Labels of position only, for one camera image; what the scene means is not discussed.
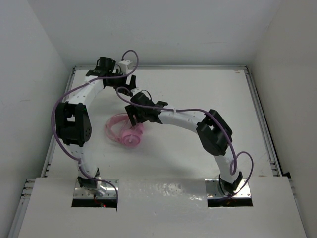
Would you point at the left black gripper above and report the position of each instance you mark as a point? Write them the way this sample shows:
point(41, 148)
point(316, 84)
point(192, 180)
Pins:
point(132, 81)

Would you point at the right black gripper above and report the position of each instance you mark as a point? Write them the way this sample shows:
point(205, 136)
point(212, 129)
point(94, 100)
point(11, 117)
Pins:
point(132, 110)

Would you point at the pink headphones with cable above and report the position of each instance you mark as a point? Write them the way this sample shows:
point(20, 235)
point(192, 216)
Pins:
point(119, 129)

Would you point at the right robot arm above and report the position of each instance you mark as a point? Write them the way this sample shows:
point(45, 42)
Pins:
point(213, 132)

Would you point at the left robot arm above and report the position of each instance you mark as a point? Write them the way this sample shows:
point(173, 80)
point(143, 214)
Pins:
point(70, 120)

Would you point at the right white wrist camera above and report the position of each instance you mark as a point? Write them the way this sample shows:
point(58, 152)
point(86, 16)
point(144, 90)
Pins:
point(135, 90)

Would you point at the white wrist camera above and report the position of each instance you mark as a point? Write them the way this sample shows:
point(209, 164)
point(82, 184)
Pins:
point(135, 90)
point(125, 66)

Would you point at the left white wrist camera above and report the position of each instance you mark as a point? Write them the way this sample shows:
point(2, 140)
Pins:
point(125, 66)

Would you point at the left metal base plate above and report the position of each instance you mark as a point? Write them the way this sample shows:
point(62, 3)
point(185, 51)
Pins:
point(104, 188)

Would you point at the metal base plate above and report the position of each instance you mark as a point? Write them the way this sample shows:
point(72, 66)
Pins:
point(104, 188)
point(214, 190)

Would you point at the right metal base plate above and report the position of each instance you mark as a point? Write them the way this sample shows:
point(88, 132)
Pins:
point(214, 190)

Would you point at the aluminium table frame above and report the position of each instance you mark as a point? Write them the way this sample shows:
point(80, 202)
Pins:
point(162, 192)

